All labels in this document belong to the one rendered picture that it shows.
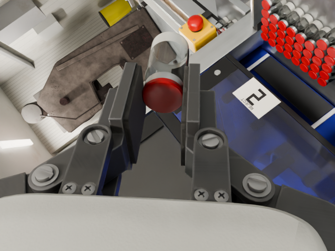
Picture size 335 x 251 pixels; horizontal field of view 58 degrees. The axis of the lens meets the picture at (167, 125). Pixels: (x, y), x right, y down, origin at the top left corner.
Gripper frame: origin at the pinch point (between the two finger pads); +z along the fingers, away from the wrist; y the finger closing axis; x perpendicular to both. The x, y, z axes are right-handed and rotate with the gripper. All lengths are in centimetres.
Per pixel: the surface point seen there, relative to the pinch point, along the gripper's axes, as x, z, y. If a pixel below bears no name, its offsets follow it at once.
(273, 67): -36, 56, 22
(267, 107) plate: -34, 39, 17
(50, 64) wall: -389, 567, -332
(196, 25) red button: -26, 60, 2
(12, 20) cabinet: -206, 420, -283
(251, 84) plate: -32, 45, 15
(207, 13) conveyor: -33, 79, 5
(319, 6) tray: -14, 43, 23
